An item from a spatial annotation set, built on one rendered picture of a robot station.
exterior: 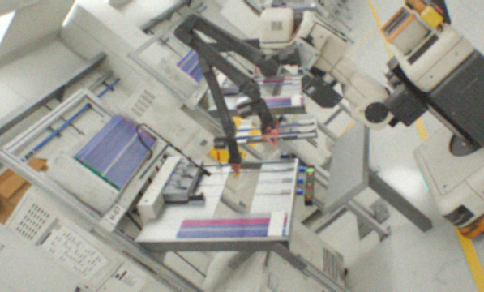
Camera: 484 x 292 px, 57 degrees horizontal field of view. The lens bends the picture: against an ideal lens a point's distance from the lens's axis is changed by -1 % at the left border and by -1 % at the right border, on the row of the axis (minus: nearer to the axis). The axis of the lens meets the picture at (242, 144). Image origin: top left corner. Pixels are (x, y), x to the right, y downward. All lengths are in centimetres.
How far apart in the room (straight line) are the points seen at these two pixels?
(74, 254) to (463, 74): 189
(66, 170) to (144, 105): 138
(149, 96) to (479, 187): 230
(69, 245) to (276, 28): 139
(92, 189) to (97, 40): 360
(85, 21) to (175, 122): 252
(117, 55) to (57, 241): 355
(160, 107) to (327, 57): 172
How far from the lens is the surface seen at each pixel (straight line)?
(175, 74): 342
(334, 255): 285
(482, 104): 202
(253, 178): 354
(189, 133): 346
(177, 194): 234
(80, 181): 223
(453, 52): 191
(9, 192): 242
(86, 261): 237
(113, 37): 556
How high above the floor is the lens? 145
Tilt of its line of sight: 10 degrees down
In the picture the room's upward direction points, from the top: 52 degrees counter-clockwise
